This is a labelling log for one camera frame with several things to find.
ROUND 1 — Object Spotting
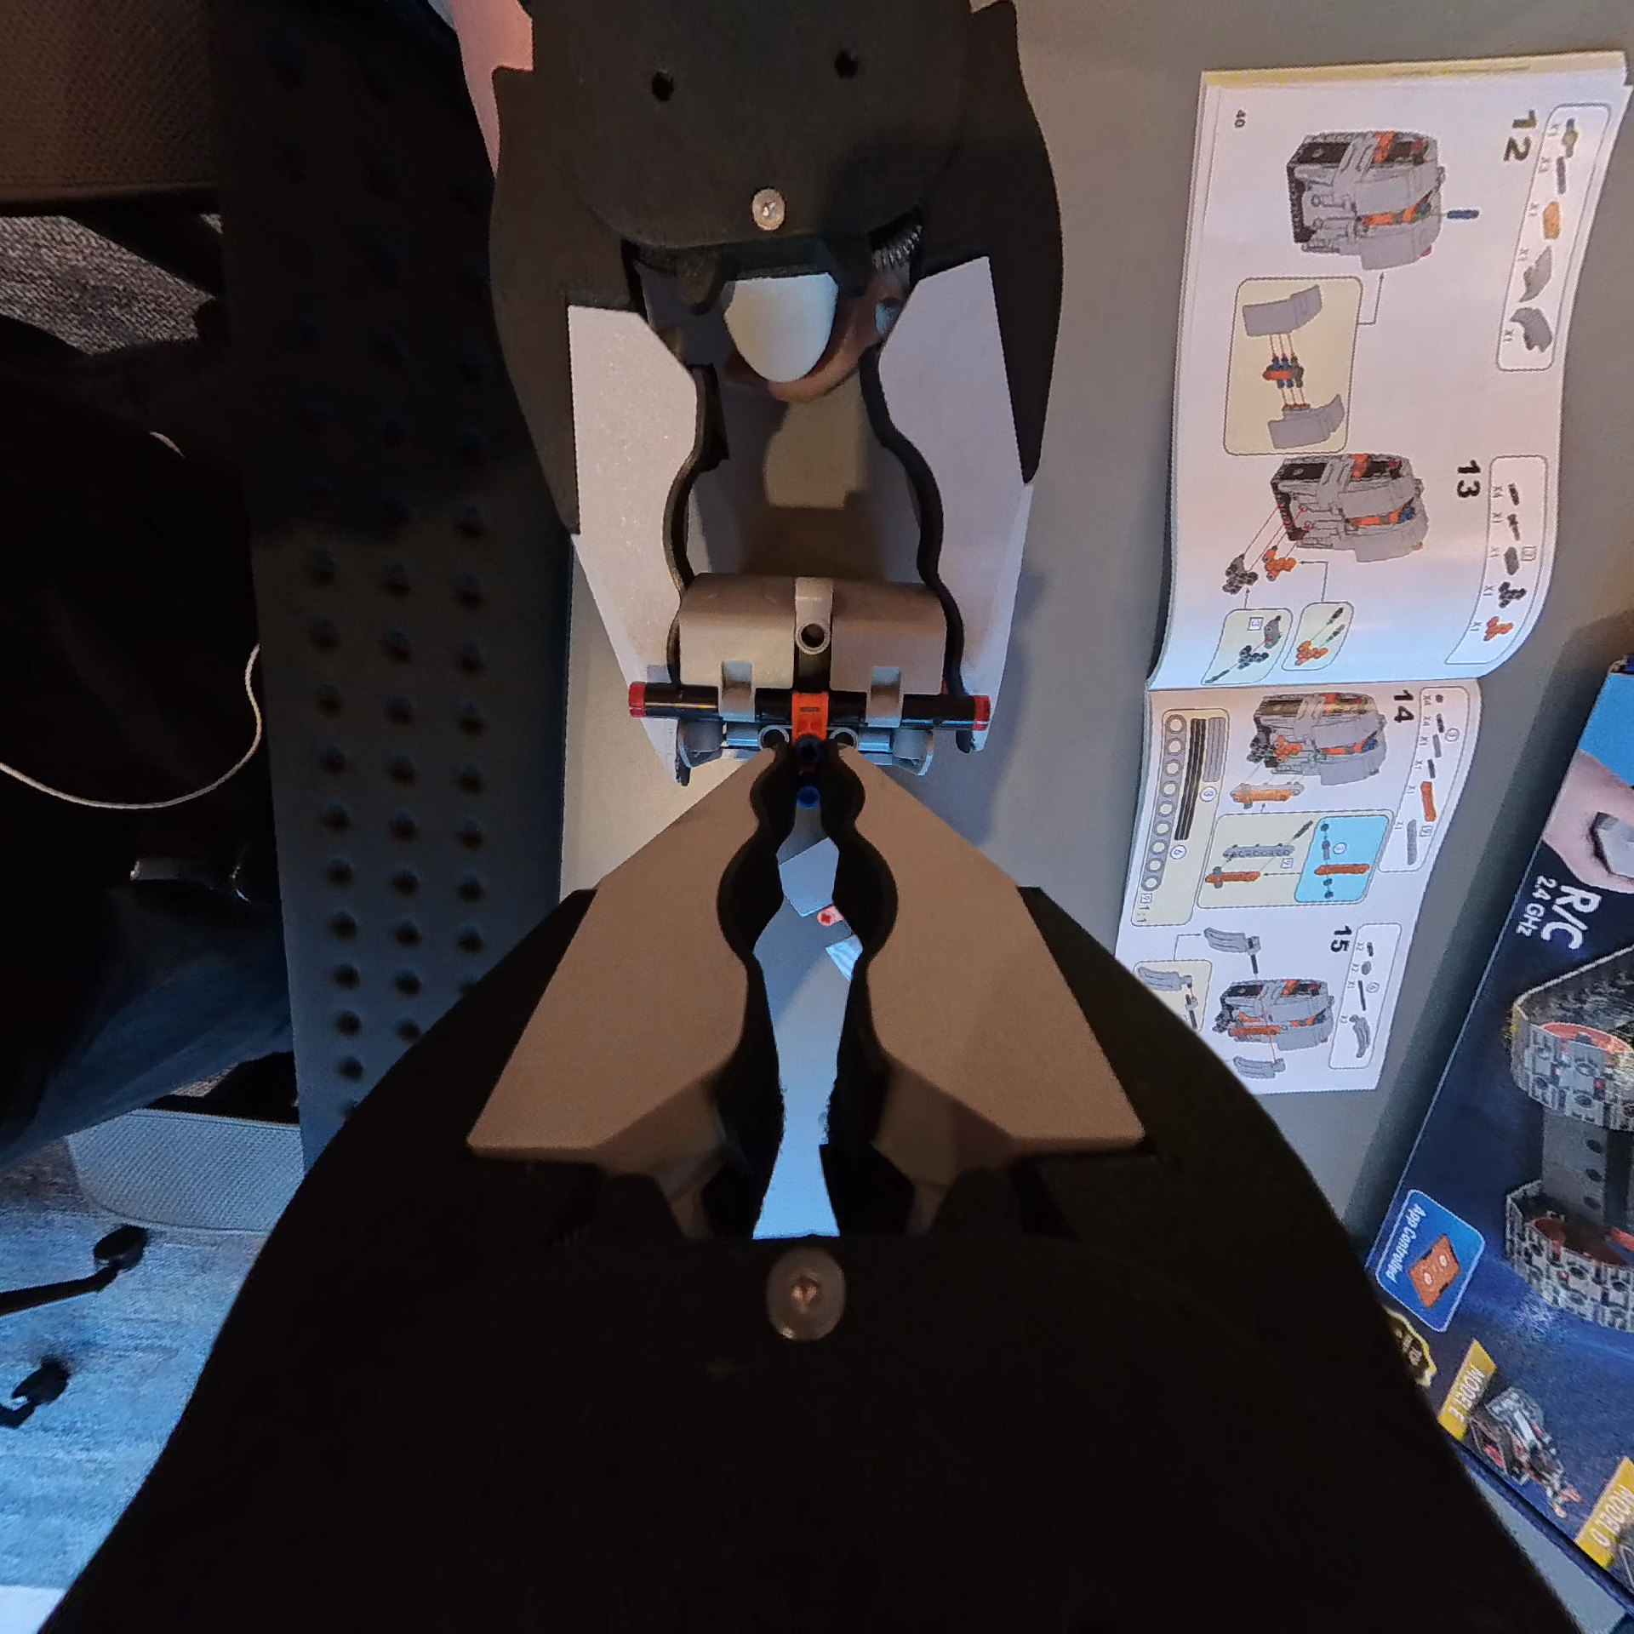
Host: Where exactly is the grey toy robot assembly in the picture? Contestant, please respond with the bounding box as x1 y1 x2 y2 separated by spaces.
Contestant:
627 574 995 819

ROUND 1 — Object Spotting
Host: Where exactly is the open instruction booklet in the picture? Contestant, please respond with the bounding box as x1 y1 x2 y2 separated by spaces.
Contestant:
1116 50 1629 1095

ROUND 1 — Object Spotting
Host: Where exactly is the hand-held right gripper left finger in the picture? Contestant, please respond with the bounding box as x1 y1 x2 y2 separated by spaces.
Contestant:
466 741 785 1233

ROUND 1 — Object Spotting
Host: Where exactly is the person's grey shoe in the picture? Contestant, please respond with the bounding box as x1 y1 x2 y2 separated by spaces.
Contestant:
65 1103 304 1235

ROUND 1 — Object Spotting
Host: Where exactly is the blue robot kit box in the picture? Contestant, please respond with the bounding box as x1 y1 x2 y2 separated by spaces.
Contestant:
1366 657 1634 1585

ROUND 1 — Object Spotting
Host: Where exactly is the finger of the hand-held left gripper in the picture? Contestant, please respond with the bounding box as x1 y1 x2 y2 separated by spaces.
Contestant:
565 301 732 770
863 253 1036 735

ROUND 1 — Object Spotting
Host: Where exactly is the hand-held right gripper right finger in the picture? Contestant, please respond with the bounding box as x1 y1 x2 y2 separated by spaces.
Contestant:
818 741 1145 1233

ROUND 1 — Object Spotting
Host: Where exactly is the person's left hand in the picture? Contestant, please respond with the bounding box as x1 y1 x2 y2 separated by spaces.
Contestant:
450 0 536 167

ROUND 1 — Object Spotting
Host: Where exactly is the thin white cable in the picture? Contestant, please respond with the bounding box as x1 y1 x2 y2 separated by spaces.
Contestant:
0 644 264 809

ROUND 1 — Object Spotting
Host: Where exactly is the black chair wheel base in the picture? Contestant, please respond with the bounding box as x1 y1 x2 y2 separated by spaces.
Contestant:
0 1223 149 1431

